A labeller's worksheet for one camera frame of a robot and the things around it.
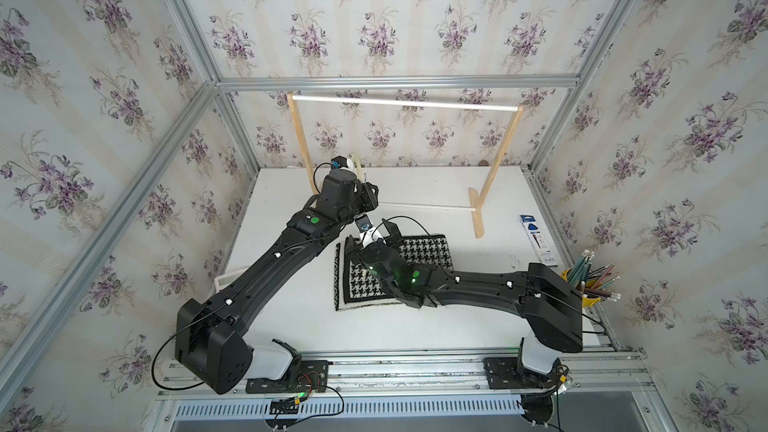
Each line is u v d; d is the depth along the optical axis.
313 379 0.73
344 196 0.58
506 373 0.73
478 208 1.04
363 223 0.64
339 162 0.67
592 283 0.79
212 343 0.39
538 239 0.98
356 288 0.86
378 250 0.58
